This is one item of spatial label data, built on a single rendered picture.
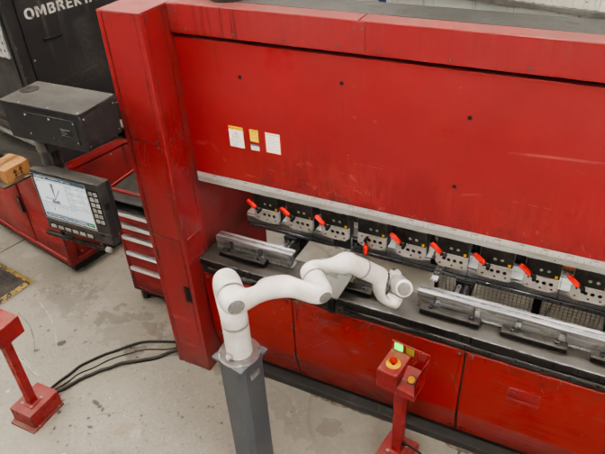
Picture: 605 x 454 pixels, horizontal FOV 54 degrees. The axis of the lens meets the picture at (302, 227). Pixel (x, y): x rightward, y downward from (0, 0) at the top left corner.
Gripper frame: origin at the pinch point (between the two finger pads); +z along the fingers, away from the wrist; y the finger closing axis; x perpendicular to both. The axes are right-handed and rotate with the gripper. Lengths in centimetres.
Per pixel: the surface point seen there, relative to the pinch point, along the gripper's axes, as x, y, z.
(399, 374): 3.7, -42.0, -26.4
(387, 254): -3.1, 7.9, 28.0
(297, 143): 44, 71, -14
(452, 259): -24.6, 10.8, -25.7
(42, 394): 209, -68, 60
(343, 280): 24.9, 0.0, 1.1
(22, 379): 213, -52, 44
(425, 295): -15.5, -9.3, -5.6
